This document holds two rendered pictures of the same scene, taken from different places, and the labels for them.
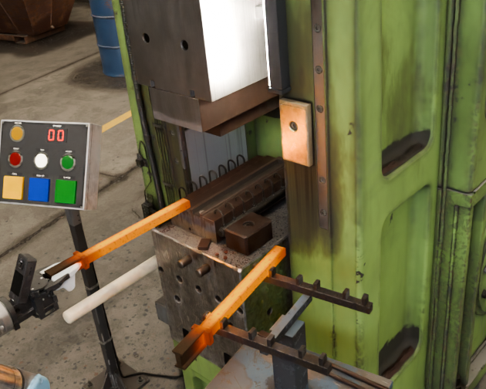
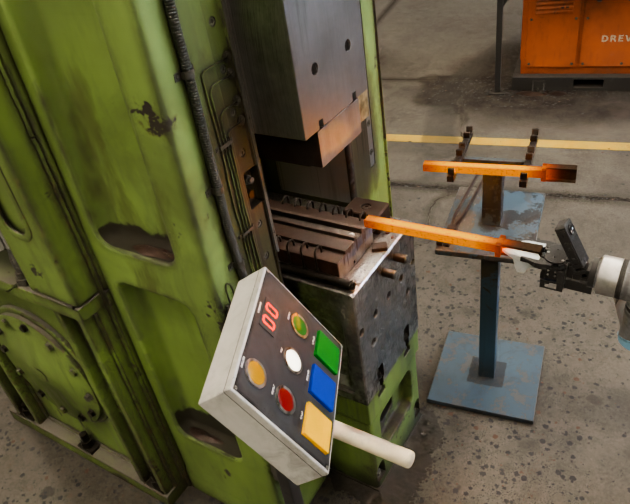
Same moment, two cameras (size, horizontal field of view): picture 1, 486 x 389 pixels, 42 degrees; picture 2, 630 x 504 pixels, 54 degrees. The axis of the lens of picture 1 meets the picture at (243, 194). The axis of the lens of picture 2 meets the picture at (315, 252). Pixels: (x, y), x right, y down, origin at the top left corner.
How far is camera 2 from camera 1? 2.48 m
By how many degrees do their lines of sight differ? 79
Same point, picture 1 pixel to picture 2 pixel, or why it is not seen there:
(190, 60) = (352, 59)
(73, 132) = (270, 292)
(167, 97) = (335, 124)
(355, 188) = (380, 109)
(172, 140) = (260, 234)
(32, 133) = (260, 348)
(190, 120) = (353, 129)
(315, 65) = not seen: hidden behind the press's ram
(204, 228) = (365, 240)
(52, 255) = not seen: outside the picture
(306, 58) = not seen: hidden behind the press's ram
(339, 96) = (368, 39)
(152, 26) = (320, 47)
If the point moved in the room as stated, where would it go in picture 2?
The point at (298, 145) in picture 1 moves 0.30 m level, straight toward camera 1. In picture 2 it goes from (363, 102) to (462, 84)
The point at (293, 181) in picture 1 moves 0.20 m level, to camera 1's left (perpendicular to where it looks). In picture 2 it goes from (355, 146) to (375, 175)
